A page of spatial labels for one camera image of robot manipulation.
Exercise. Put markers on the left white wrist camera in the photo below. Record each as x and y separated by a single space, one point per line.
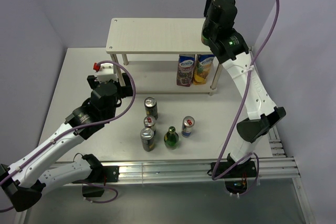
105 72

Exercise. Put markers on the aluminium right side rail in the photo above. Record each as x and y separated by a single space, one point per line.
273 134

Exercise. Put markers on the aluminium front rail frame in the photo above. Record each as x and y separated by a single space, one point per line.
182 192

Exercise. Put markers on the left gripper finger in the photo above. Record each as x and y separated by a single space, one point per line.
92 81
126 90

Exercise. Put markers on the small red-top silver can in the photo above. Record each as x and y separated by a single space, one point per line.
150 122

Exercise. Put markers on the white wooden two-tier shelf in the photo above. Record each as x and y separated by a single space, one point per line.
150 47

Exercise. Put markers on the orange juice carton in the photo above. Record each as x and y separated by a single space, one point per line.
202 68

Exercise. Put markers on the purple juice carton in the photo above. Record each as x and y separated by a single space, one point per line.
185 70

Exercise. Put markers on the black can with yellow label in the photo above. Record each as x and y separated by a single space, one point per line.
147 139

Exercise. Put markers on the green bottle with yellow label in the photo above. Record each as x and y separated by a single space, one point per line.
204 40

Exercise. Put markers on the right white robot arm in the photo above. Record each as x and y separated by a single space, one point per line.
232 53

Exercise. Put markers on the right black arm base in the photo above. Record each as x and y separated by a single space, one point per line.
240 178

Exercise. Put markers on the blue silver energy drink can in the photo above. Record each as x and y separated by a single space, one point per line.
187 126

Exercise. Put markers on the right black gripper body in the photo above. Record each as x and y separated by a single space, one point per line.
206 24

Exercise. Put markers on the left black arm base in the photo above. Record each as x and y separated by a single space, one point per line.
100 174

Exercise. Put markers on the green bottle with red label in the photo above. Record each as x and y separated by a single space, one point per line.
171 138

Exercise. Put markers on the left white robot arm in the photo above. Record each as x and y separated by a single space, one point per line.
27 180

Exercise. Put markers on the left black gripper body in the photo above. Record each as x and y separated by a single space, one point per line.
112 114

